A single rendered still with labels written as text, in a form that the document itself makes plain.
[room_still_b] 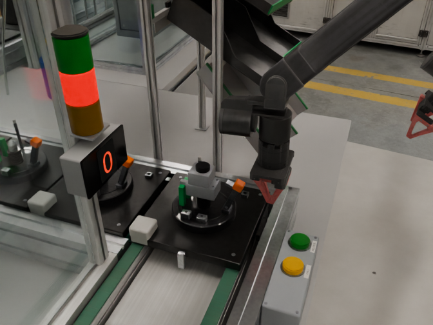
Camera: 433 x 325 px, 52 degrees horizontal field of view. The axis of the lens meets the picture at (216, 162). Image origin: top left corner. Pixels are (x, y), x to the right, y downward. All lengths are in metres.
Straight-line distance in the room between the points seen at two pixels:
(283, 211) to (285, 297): 0.24
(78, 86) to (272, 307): 0.49
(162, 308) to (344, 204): 0.58
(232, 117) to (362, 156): 0.72
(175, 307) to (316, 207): 0.49
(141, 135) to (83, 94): 0.82
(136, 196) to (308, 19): 4.20
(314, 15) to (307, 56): 4.28
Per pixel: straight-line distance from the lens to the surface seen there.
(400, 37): 4.92
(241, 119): 0.78
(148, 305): 0.89
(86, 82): 0.67
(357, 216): 1.19
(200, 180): 0.90
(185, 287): 0.91
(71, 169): 0.70
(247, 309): 0.83
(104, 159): 0.73
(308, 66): 0.75
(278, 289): 0.85
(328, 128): 1.55
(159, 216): 0.98
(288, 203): 1.03
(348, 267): 1.06
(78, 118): 0.69
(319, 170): 1.33
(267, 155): 0.81
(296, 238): 0.93
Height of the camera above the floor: 1.61
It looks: 34 degrees down
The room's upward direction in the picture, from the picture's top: straight up
